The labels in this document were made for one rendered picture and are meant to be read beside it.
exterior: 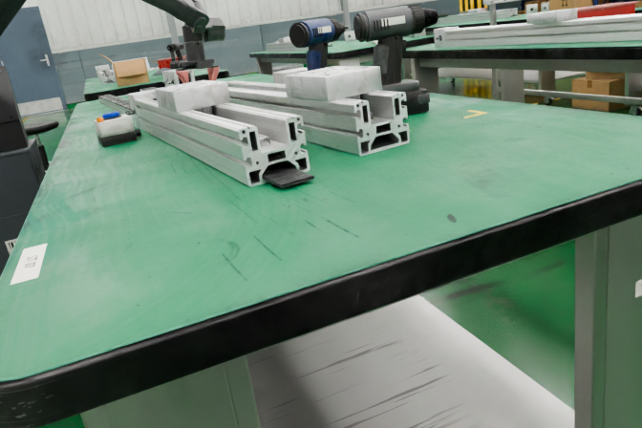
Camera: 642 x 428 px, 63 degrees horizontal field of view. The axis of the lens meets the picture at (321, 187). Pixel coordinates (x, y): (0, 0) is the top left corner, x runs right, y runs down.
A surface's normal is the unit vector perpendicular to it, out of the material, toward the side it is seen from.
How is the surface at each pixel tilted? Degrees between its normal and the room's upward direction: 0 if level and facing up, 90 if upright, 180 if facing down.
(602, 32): 90
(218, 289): 0
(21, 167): 90
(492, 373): 0
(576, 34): 90
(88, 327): 0
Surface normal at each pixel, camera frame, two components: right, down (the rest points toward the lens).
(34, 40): 0.38, 0.22
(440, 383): -0.14, -0.95
